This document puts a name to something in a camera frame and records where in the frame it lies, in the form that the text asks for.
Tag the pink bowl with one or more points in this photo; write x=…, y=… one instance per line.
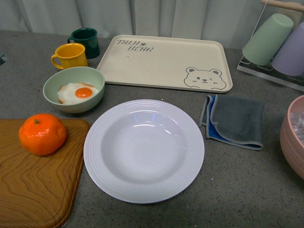
x=292, y=148

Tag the wooden cutting board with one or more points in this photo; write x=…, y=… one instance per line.
x=39, y=191

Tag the orange mandarin fruit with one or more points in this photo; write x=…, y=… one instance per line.
x=42, y=134

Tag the clear acrylic cup rack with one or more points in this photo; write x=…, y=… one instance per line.
x=284, y=77

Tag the grey blue cloth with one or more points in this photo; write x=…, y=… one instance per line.
x=233, y=120

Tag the light green bowl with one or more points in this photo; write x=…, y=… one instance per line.
x=80, y=74

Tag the beige bear tray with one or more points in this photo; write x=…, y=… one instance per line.
x=174, y=63

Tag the light green cup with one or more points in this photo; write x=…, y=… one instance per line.
x=268, y=39

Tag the yellow mug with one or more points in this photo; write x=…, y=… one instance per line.
x=69, y=55

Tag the lavender cup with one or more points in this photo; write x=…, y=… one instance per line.
x=290, y=58

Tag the dark green mug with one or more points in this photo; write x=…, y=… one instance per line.
x=88, y=38

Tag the fake fried egg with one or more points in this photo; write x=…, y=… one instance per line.
x=74, y=93

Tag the white ridged plate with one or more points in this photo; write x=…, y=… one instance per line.
x=144, y=151

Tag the white curtain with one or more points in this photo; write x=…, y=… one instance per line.
x=229, y=22

